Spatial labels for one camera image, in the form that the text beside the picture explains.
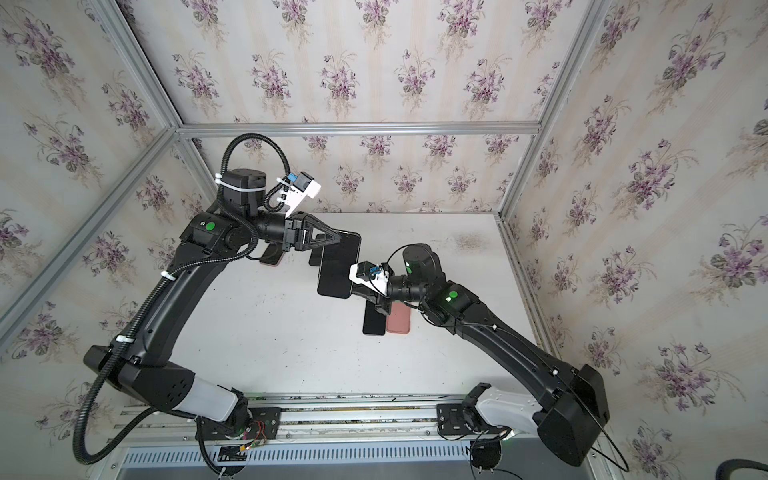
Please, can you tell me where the pink phone case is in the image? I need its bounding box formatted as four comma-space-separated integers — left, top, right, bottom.
386, 302, 412, 335

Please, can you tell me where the black pad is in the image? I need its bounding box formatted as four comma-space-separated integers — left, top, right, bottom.
317, 232, 362, 299

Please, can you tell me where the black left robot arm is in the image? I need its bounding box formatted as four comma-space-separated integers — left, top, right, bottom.
78, 169, 341, 431

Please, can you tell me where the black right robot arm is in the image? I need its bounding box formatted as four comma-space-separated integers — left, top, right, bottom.
347, 243, 610, 467

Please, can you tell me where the black phone pink edge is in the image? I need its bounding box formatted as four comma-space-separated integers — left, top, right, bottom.
259, 243, 285, 266

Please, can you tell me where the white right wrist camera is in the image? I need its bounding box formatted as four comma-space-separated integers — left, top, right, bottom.
348, 261, 392, 292

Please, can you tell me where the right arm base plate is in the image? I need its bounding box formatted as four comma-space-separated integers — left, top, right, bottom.
436, 403, 477, 441

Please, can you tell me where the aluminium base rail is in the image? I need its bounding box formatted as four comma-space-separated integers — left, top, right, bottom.
104, 392, 541, 448

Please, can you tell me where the aluminium frame top bar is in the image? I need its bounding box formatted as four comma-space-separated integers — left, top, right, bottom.
176, 121, 541, 138

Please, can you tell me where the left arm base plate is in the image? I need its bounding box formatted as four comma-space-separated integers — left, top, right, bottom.
195, 407, 282, 442

